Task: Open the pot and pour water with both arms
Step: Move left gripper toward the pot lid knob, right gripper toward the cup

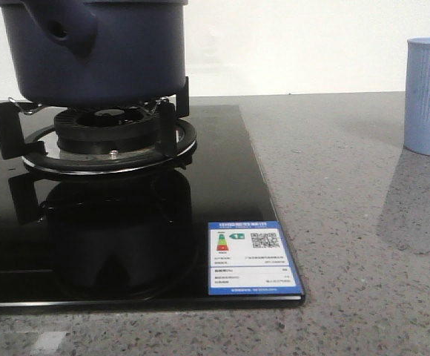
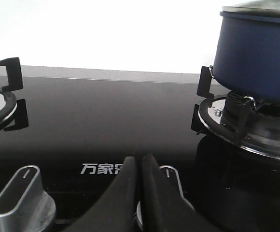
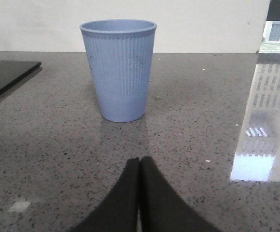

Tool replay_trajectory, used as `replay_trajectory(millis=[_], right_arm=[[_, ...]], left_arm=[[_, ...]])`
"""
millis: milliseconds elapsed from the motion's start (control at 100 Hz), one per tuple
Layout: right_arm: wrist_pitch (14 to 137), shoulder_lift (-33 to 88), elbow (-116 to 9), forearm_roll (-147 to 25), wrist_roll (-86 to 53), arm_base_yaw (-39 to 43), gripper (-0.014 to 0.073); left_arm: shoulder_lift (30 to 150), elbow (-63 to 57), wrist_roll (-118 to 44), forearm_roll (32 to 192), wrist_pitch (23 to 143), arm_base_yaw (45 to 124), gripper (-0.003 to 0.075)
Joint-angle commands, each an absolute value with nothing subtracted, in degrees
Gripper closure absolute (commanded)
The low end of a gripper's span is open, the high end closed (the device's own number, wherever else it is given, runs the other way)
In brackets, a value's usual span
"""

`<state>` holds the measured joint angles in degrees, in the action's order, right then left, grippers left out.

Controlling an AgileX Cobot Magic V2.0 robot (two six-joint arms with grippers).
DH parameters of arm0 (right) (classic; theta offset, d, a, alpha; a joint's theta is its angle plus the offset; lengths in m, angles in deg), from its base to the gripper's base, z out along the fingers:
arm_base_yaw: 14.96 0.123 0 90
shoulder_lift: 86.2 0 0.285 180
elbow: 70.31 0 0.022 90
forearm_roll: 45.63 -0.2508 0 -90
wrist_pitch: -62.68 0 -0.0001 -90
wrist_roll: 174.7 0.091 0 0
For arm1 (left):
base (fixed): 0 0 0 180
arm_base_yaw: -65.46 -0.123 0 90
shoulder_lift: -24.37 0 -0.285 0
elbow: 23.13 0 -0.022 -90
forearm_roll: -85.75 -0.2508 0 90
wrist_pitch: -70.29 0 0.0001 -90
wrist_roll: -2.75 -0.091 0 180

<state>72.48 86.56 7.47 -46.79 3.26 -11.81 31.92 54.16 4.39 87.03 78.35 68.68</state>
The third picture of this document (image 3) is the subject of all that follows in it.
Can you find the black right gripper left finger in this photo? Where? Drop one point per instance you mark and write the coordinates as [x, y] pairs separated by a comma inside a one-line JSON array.
[[118, 212]]

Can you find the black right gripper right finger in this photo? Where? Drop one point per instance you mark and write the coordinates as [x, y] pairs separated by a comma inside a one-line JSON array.
[[161, 208]]

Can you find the blue ribbed plastic cup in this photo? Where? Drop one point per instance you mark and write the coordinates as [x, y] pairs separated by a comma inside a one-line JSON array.
[[120, 53]]

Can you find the black glass gas stove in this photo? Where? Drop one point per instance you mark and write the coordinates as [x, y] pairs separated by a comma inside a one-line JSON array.
[[14, 73]]

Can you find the window with dark frame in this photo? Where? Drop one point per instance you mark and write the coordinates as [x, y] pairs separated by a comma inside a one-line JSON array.
[[270, 43]]

